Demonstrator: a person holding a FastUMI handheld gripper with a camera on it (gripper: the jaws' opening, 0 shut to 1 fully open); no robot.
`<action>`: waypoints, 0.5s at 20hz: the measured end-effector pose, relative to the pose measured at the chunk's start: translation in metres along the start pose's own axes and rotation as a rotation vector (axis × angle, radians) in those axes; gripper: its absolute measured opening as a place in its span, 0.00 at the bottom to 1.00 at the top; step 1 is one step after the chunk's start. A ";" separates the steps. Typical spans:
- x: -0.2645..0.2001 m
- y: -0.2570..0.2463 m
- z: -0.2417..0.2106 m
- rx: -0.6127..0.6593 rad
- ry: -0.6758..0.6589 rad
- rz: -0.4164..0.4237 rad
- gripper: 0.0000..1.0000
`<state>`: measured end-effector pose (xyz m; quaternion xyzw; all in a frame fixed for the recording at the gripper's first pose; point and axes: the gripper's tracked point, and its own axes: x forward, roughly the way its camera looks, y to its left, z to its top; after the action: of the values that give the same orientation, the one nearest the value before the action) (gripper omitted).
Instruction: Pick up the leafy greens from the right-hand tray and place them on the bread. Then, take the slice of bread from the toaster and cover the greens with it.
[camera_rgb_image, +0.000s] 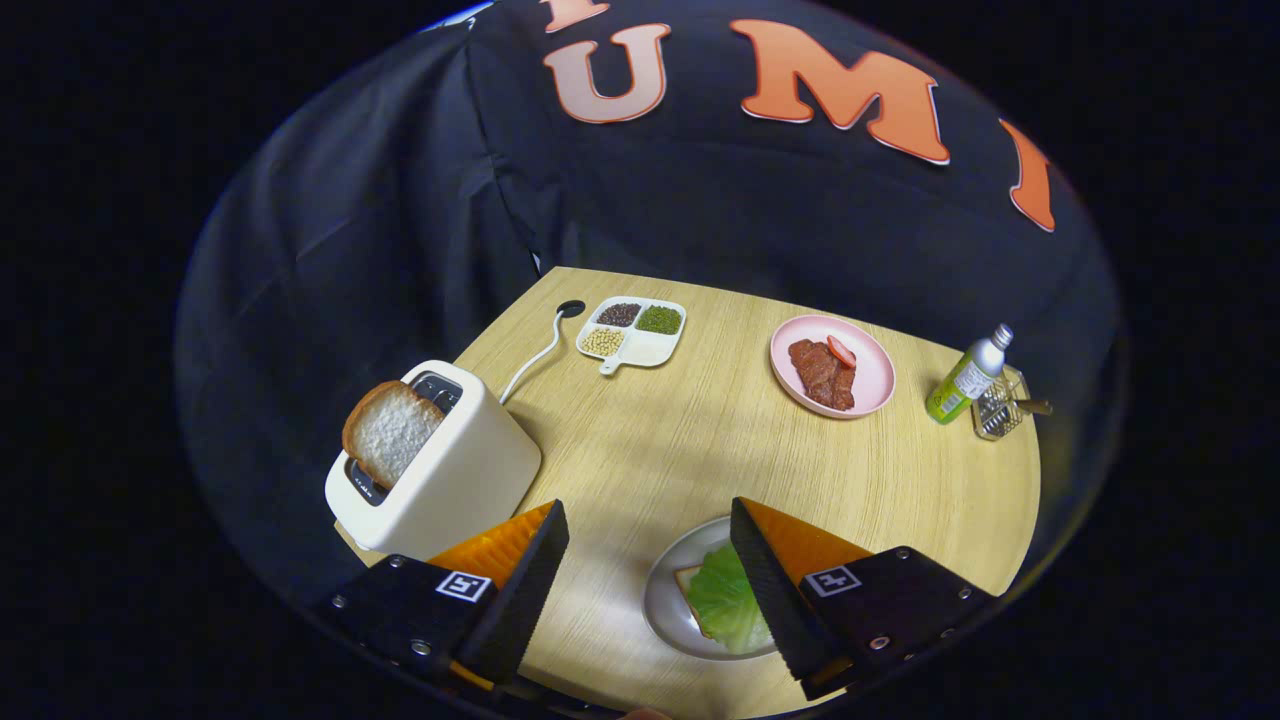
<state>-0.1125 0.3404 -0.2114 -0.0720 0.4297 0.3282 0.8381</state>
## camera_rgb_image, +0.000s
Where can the brown wooden sticks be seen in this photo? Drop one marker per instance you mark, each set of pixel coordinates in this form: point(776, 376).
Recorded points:
point(1030, 406)

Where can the brown meat pieces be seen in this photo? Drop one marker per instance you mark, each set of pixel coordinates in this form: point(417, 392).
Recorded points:
point(822, 372)

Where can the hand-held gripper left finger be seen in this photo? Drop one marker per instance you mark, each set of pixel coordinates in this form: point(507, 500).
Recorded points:
point(525, 600)

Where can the green lettuce leaf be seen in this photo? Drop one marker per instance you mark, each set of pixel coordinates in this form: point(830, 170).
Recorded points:
point(730, 600)

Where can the pile of yellow beans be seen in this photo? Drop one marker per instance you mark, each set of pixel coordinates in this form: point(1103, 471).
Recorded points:
point(602, 342)

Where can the pile of green beans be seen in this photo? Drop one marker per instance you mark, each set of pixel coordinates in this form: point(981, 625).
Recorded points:
point(659, 319)

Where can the grey round plate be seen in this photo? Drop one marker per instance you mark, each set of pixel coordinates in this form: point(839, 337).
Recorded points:
point(665, 600)

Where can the pink round plate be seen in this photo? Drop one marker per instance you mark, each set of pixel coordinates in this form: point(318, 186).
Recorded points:
point(870, 385)

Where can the red sausage slice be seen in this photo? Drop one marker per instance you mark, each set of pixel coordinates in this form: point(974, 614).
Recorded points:
point(842, 351)

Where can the toasted bread slice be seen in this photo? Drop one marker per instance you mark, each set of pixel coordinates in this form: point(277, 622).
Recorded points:
point(390, 430)

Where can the pile of dark beans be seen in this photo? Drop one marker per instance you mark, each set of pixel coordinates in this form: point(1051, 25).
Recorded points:
point(619, 314)

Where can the cream white toaster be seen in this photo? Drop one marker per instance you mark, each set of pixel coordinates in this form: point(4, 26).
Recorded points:
point(470, 480)

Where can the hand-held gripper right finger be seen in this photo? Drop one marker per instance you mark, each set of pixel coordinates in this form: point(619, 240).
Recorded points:
point(775, 600)

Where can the white divided condiment tray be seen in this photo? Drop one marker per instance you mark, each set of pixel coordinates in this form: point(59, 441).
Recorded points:
point(650, 345)

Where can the white sandwich bread slice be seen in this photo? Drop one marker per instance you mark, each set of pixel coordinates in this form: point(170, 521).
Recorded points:
point(685, 580)

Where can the silver bottle with green label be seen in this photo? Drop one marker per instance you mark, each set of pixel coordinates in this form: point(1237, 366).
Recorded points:
point(965, 380)

